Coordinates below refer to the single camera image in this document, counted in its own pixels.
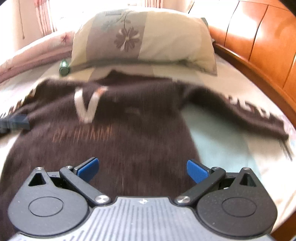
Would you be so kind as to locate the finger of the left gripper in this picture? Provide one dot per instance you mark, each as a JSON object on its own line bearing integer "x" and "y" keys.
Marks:
{"x": 14, "y": 122}

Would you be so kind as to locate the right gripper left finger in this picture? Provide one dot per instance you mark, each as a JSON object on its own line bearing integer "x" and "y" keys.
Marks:
{"x": 78, "y": 180}

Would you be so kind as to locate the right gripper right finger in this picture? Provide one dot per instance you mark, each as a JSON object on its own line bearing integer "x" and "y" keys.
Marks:
{"x": 206, "y": 180}

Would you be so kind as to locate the dark brown knit sweater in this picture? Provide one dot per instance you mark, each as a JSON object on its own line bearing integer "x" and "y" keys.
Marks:
{"x": 131, "y": 123}

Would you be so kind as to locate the patchwork pastel bed sheet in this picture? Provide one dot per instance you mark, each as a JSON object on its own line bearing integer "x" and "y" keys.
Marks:
{"x": 219, "y": 142}

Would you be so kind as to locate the green glass bottle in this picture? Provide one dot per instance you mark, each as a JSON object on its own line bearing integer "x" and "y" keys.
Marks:
{"x": 64, "y": 68}

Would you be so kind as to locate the folded pink floral quilt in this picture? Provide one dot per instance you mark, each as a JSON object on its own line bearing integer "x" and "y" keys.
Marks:
{"x": 48, "y": 49}

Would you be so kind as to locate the pink striped curtain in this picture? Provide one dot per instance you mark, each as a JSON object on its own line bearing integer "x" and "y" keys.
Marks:
{"x": 44, "y": 17}

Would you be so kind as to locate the orange wooden headboard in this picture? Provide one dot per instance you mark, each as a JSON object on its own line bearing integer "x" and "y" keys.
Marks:
{"x": 257, "y": 38}

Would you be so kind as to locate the floral beige pillow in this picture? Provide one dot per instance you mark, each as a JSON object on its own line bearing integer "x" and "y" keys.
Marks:
{"x": 144, "y": 35}

